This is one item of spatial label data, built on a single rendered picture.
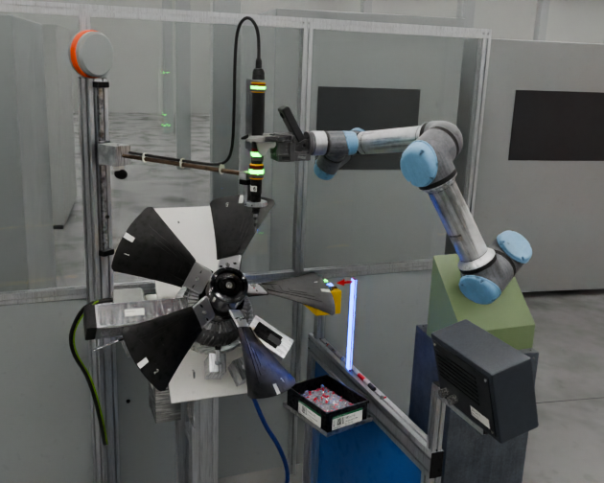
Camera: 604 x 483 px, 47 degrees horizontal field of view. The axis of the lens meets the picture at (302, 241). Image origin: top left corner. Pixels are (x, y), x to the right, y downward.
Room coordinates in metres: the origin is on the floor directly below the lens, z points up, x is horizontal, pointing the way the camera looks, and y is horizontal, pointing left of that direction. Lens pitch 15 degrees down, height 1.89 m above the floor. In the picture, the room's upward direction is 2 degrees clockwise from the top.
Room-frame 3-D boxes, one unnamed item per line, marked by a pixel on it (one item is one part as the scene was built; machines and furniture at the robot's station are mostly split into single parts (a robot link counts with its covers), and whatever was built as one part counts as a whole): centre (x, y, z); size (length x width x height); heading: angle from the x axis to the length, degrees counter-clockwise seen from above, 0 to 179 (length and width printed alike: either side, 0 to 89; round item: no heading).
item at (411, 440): (2.13, -0.23, 0.82); 0.90 x 0.04 x 0.08; 22
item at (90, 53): (2.48, 0.75, 1.88); 0.17 x 0.15 x 0.16; 112
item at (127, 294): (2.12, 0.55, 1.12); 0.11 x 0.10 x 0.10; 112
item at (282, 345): (2.14, 0.11, 0.98); 0.20 x 0.16 x 0.20; 22
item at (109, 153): (2.43, 0.67, 1.55); 0.10 x 0.07 x 0.08; 57
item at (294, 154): (2.14, 0.04, 1.63); 0.12 x 0.08 x 0.09; 112
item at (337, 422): (2.01, -0.10, 0.84); 0.22 x 0.17 x 0.07; 36
